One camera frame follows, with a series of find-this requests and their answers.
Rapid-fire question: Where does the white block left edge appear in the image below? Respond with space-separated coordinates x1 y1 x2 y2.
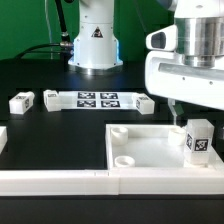
0 126 7 154

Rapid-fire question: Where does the white U-shaped obstacle fence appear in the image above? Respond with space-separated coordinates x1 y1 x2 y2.
0 155 224 196

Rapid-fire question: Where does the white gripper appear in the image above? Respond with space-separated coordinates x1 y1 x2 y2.
145 25 224 125

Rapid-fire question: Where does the white square table top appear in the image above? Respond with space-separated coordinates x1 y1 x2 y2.
105 124 217 169

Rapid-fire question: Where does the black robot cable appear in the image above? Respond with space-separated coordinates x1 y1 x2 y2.
13 0 75 60

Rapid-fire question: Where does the white marker tag sheet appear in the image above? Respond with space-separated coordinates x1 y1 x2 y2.
59 91 135 110

